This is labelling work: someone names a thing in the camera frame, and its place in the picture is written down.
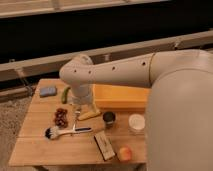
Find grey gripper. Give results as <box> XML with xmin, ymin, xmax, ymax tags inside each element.
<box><xmin>72</xmin><ymin>93</ymin><xmax>93</xmax><ymax>130</ymax></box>

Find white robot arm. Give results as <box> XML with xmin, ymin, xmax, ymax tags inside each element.
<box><xmin>59</xmin><ymin>49</ymin><xmax>213</xmax><ymax>171</ymax></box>

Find yellow banana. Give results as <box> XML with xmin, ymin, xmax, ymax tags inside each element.
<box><xmin>78</xmin><ymin>104</ymin><xmax>101</xmax><ymax>121</ymax></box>

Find green cucumber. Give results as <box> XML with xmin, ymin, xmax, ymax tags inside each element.
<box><xmin>61</xmin><ymin>87</ymin><xmax>70</xmax><ymax>104</ymax></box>

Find dark red grapes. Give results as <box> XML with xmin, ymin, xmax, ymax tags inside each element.
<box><xmin>54</xmin><ymin>108</ymin><xmax>68</xmax><ymax>128</ymax></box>

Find yellow plastic bin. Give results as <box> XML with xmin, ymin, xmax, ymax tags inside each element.
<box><xmin>93</xmin><ymin>84</ymin><xmax>149</xmax><ymax>109</ymax></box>

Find wooden table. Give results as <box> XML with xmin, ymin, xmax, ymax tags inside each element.
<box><xmin>9</xmin><ymin>79</ymin><xmax>146</xmax><ymax>166</ymax></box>

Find white dish brush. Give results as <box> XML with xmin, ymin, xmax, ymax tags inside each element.
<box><xmin>45</xmin><ymin>126</ymin><xmax>92</xmax><ymax>140</ymax></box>

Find blue sponge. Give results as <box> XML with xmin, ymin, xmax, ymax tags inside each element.
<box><xmin>39</xmin><ymin>86</ymin><xmax>57</xmax><ymax>97</ymax></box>

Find white cup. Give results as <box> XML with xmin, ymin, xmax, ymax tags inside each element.
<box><xmin>128</xmin><ymin>114</ymin><xmax>145</xmax><ymax>134</ymax></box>

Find red yellow apple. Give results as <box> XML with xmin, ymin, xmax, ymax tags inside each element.
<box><xmin>118</xmin><ymin>146</ymin><xmax>132</xmax><ymax>162</ymax></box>

